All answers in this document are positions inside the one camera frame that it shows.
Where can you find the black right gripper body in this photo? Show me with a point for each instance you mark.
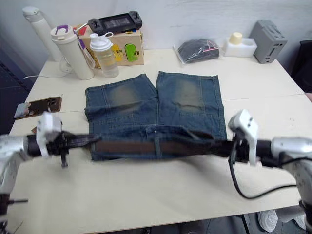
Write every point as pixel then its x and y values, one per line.
pixel 240 151

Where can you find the smartphone with brown case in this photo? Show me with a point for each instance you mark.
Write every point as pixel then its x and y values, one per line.
pixel 44 104

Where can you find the plastic bag of black clothing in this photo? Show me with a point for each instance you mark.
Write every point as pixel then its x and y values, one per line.
pixel 198 50

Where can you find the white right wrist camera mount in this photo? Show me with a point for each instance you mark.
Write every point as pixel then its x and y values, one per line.
pixel 246 126

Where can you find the wooden box with stickers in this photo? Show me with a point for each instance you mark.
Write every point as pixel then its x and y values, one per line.
pixel 132 39

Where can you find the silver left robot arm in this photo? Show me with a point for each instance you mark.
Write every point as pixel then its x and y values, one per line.
pixel 11 158

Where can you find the grey electronic device box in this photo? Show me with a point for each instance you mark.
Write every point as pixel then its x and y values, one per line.
pixel 267 41

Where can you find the blue denim shorts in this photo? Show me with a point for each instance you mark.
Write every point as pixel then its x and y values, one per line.
pixel 146 107

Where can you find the grey sneaker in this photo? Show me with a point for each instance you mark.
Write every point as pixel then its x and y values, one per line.
pixel 291 217

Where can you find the white foam block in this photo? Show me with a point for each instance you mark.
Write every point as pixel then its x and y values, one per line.
pixel 246 47

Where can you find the black chair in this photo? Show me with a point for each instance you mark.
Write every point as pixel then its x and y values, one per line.
pixel 303 65

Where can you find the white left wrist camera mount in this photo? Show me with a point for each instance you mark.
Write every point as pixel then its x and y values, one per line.
pixel 47 126

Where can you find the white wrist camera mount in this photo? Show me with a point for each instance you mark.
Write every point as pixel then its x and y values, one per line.
pixel 246 126
pixel 47 126

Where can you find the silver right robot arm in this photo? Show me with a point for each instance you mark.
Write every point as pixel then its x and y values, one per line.
pixel 290 156

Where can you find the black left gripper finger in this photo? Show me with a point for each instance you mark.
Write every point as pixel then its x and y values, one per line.
pixel 81 145
pixel 84 138

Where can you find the black handheld game controller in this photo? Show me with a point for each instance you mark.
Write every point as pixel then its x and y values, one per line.
pixel 114 22

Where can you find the white purple card pouch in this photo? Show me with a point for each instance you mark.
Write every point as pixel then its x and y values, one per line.
pixel 86 53

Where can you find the clear shaker bottle white lid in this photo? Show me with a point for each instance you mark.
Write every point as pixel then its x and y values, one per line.
pixel 107 58

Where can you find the white sneaker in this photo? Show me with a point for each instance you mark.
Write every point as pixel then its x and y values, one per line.
pixel 267 219

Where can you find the brown braided belt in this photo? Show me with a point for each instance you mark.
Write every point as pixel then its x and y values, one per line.
pixel 136 147

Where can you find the cream plastic cup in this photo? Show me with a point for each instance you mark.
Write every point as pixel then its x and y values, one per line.
pixel 236 38

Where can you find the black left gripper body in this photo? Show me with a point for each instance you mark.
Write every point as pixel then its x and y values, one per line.
pixel 62 146

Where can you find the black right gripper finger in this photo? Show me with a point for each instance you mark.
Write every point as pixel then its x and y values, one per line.
pixel 214 151
pixel 209 139

